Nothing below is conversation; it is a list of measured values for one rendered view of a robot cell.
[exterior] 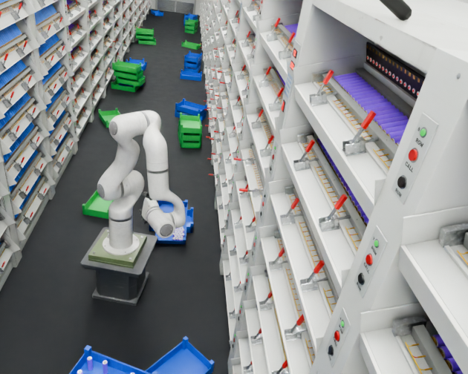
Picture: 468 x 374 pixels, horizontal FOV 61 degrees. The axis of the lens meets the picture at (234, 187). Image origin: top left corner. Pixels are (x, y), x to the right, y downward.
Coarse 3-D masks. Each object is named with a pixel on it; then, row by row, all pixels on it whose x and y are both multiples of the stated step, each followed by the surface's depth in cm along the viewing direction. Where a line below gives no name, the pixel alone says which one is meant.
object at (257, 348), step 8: (248, 304) 163; (256, 304) 163; (248, 312) 163; (256, 312) 163; (248, 320) 160; (256, 320) 160; (248, 328) 157; (256, 328) 157; (256, 336) 150; (256, 344) 151; (256, 352) 148; (264, 352) 146; (256, 360) 145; (264, 360) 145; (256, 368) 143; (264, 368) 142
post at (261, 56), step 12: (264, 0) 168; (276, 0) 168; (288, 0) 168; (300, 0) 168; (264, 12) 170; (276, 12) 170; (288, 12) 171; (300, 12) 171; (252, 60) 188; (264, 60) 181; (252, 72) 186; (252, 84) 186; (252, 96) 189; (240, 156) 206; (240, 168) 210; (228, 228) 231; (228, 252) 241
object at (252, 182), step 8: (240, 144) 202; (248, 144) 202; (248, 152) 200; (248, 168) 187; (248, 176) 182; (256, 176) 180; (248, 184) 176; (256, 184) 175; (256, 200) 165; (256, 208) 161; (256, 216) 152
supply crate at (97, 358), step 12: (84, 360) 154; (96, 360) 156; (108, 360) 153; (72, 372) 146; (84, 372) 152; (96, 372) 152; (108, 372) 153; (120, 372) 154; (132, 372) 152; (144, 372) 150; (156, 372) 148
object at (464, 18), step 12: (408, 0) 114; (420, 0) 122; (432, 0) 129; (444, 0) 138; (432, 12) 93; (444, 12) 98; (456, 12) 102; (384, 48) 105; (420, 72) 89; (384, 84) 104
